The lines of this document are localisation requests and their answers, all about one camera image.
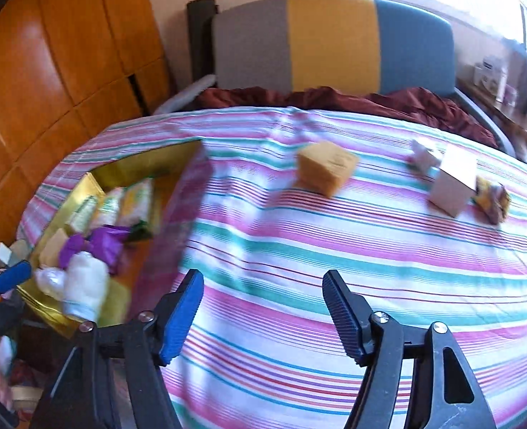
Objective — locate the white plastic bag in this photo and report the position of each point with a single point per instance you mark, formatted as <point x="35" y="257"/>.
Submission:
<point x="51" y="281"/>

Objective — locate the small purple box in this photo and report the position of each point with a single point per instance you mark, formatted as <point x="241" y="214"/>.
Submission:
<point x="510" y="96"/>

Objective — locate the cream cardboard box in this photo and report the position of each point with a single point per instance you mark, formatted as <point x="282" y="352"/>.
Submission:
<point x="453" y="183"/>

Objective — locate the gold lined gift box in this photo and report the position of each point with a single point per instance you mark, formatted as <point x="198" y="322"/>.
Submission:
<point x="124" y="167"/>

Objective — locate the small white box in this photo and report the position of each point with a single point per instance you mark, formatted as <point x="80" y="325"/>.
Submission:
<point x="4" y="254"/>

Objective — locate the wooden desk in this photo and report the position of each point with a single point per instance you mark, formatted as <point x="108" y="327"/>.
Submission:
<point x="513" y="127"/>

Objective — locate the maroon blanket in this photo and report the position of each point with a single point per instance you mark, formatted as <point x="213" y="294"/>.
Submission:
<point x="402" y="102"/>

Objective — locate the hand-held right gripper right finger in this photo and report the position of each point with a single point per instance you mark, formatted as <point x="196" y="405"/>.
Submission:
<point x="346" y="317"/>

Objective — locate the yellow rolled sock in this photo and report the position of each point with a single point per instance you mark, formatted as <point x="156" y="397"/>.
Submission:
<point x="491" y="196"/>

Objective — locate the white appliance box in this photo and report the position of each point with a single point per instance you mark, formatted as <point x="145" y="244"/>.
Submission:
<point x="491" y="76"/>

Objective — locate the grey sock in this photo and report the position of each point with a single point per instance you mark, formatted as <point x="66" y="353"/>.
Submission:
<point x="86" y="281"/>

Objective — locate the green cracker packet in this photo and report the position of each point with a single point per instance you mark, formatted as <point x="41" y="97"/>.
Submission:
<point x="111" y="205"/>
<point x="82" y="214"/>
<point x="136" y="201"/>

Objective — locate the wooden wardrobe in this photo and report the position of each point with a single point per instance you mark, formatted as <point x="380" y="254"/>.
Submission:
<point x="44" y="76"/>

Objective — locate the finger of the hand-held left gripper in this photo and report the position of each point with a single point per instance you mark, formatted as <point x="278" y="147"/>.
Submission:
<point x="10" y="277"/>

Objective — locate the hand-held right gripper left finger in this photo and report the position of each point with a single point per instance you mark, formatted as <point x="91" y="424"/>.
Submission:
<point x="180" y="317"/>

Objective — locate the purple packet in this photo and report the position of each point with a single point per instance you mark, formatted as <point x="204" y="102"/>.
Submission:
<point x="71" y="250"/>
<point x="109" y="241"/>

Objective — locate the yellow sponge block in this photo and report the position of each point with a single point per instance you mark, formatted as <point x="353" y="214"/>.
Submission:
<point x="326" y="167"/>
<point x="53" y="248"/>

